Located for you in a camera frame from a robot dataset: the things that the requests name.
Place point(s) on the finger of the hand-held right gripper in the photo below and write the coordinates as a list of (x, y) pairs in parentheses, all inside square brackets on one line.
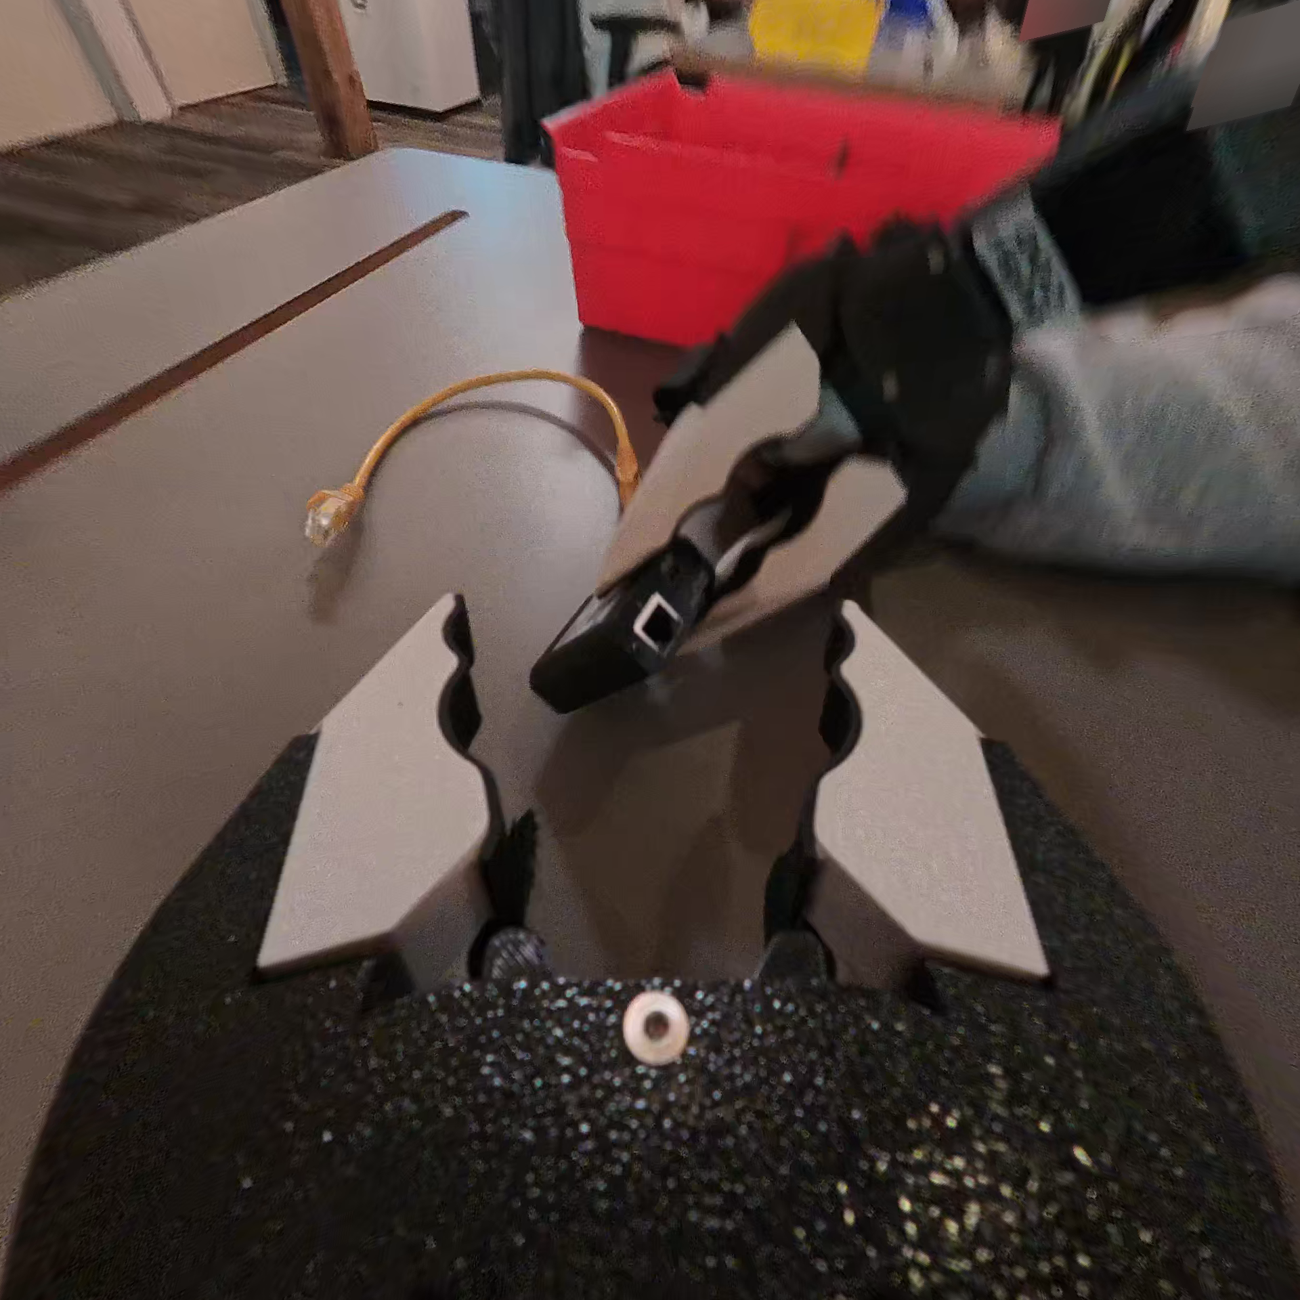
[(731, 427), (833, 528)]

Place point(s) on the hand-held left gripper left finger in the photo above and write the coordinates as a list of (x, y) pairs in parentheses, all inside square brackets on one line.
[(386, 813)]

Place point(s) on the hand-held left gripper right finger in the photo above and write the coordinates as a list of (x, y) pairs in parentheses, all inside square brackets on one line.
[(914, 813)]

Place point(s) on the black ethernet adapter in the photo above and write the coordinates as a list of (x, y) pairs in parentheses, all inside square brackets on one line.
[(598, 650)]

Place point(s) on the person's right forearm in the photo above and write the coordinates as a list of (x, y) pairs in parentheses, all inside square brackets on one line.
[(1137, 436)]

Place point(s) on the red plastic bin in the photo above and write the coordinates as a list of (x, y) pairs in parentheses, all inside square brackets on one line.
[(711, 224)]

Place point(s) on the yellow container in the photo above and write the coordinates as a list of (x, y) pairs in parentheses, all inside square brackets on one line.
[(812, 30)]

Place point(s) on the white cabinet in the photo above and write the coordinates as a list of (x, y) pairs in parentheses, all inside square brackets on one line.
[(416, 50)]

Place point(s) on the wooden post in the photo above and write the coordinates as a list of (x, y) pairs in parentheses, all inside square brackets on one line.
[(330, 82)]

